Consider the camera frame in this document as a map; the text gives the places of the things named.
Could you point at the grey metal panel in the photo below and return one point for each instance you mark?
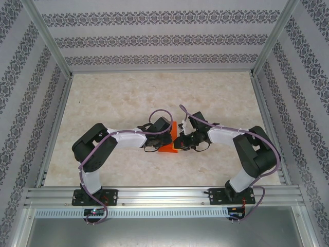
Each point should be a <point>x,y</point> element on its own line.
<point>164,231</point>

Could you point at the right circuit board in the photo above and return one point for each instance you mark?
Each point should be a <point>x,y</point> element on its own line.
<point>235,209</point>

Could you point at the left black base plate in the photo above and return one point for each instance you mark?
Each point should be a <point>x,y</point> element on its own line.
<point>111,196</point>

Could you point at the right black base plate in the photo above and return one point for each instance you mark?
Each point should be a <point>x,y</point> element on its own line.
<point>217,199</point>

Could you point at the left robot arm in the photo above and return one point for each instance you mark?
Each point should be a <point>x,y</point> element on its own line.
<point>128,140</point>

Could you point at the aluminium mounting rail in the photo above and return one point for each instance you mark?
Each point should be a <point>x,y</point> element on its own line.
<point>164,195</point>

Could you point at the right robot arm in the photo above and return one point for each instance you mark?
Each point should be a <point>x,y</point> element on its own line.
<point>221,136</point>

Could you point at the aluminium frame post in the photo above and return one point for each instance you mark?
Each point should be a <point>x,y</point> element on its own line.
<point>48,36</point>
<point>272,36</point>

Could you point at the aluminium back rail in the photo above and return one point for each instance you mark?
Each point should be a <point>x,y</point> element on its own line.
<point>162,70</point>

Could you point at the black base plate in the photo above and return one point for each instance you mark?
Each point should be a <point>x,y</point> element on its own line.
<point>111,196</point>
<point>217,199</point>

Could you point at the left circuit board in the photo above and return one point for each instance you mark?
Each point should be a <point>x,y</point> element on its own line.
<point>93,211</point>

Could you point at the aluminium side rail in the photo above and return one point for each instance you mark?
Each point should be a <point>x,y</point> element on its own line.
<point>264,110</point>
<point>60,110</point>

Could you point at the circuit board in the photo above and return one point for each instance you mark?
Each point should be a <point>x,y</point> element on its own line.
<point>235,209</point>
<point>93,211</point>

